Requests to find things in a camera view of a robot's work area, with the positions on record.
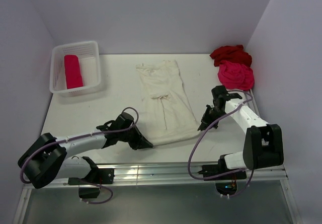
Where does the white plastic basket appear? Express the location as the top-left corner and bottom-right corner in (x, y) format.
(49, 41), (102, 97)

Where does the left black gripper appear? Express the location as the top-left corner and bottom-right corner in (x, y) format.
(119, 124), (153, 150)

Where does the white t shirt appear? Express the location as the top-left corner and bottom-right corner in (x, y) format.
(136, 60), (200, 146)

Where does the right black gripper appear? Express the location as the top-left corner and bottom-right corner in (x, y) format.
(198, 104), (227, 131)

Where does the rolled pink t shirt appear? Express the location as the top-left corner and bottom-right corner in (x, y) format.
(64, 55), (84, 89)

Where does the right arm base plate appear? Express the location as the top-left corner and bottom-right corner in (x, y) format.
(198, 163), (247, 180)

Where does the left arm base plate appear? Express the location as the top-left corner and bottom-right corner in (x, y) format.
(67, 168), (114, 204)

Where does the dark red t shirt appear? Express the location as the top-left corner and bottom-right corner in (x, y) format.
(210, 45), (252, 67)

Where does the aluminium rail frame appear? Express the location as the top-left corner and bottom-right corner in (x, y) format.
(12, 89), (302, 224)

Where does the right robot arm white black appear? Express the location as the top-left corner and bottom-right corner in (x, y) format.
(198, 85), (284, 179)

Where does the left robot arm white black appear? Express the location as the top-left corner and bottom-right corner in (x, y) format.
(18, 112), (153, 189)

